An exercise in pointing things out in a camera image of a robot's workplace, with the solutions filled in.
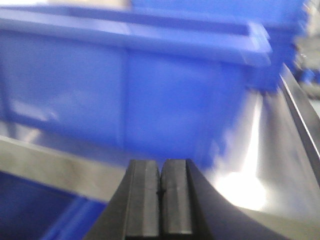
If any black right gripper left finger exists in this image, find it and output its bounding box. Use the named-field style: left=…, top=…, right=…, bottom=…
left=86, top=160, right=160, bottom=240

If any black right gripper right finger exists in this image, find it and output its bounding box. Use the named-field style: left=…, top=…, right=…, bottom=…
left=160, top=159, right=285, bottom=240

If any blue target bin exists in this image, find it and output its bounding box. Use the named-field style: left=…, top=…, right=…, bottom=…
left=0, top=4, right=283, bottom=171

